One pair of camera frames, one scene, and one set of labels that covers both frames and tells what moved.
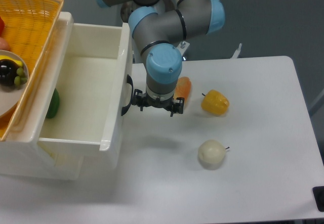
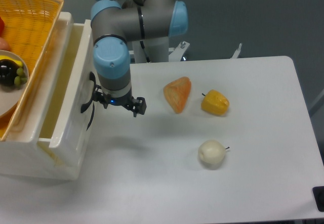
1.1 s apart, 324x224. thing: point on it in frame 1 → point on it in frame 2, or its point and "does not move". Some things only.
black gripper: [141, 99] → [139, 106]
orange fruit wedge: [183, 87] does not move
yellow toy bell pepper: [214, 102] does not move
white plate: [11, 96] does not move
